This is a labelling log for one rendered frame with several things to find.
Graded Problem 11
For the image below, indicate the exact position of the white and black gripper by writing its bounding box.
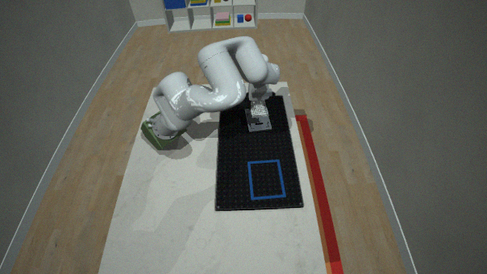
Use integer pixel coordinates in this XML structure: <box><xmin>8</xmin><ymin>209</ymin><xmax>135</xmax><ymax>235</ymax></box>
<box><xmin>244</xmin><ymin>83</ymin><xmax>276</xmax><ymax>110</ymax></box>

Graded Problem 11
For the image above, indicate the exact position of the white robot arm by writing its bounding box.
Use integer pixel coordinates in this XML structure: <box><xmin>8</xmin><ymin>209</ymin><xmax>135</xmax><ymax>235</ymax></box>
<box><xmin>146</xmin><ymin>36</ymin><xmax>280</xmax><ymax>139</ymax></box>

